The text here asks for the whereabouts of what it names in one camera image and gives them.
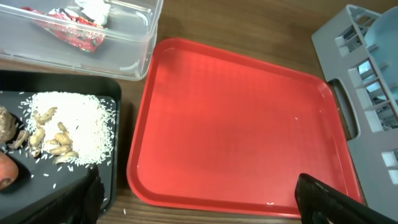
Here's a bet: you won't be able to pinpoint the grey dishwasher rack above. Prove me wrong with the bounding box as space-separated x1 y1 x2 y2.
312 4 397 220

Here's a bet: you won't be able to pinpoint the black waste tray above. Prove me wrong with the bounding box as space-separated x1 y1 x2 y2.
1 70 121 223

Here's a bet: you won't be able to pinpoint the red candy wrapper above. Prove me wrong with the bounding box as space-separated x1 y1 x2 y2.
21 7 105 53

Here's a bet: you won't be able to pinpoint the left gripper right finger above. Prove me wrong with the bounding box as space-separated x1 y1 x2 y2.
295 173 397 224

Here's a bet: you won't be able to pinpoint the clear plastic waste bin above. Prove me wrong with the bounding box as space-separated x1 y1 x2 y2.
1 0 164 81

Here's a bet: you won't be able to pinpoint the ginger root piece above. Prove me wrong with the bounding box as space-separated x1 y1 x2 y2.
0 106 16 143

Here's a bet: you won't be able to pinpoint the orange carrot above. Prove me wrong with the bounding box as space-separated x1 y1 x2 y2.
0 152 19 190

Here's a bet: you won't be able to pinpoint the red serving tray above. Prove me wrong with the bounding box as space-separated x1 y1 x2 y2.
127 39 361 218

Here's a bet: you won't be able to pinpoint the light blue plate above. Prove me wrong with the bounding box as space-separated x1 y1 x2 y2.
364 6 397 101

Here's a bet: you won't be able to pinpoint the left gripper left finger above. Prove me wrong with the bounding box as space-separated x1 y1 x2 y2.
1 165 104 224

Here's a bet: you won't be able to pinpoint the white tissue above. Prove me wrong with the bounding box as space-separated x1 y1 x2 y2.
75 0 111 26

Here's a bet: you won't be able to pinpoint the rice food leftovers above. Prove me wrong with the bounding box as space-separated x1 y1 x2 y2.
7 91 117 167

